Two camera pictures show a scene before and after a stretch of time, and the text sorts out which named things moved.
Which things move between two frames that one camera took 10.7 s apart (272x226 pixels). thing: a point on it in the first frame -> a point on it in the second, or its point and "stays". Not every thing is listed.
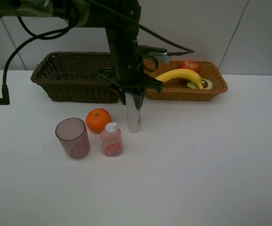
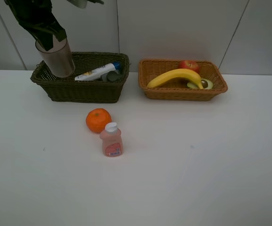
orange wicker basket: x=177 y=89 stays
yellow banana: x=182 y=73 stays
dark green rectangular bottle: x=100 y=76 stays
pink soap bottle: x=112 y=140 stays
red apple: x=190 y=64 stays
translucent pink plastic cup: x=73 y=136 -> x=59 y=57
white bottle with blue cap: x=134 y=116 -> x=95 y=73
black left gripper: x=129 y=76 -> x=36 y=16
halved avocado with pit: x=207 y=84 stays
